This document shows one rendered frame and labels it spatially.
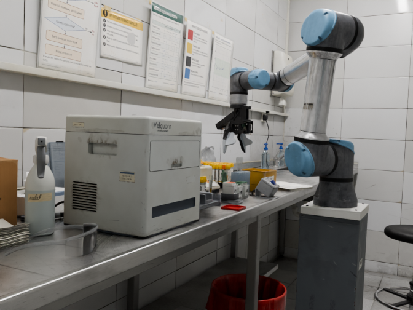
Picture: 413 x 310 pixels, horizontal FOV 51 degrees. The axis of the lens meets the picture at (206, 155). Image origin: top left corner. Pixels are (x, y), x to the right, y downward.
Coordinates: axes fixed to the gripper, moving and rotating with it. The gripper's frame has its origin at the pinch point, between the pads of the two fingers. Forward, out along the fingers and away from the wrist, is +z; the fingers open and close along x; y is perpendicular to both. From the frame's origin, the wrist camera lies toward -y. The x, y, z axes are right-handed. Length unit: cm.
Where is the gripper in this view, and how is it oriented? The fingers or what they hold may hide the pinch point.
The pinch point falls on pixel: (233, 153)
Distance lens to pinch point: 181.5
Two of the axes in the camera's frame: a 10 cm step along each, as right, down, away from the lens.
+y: 7.7, 0.4, -6.3
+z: -0.2, 10.0, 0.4
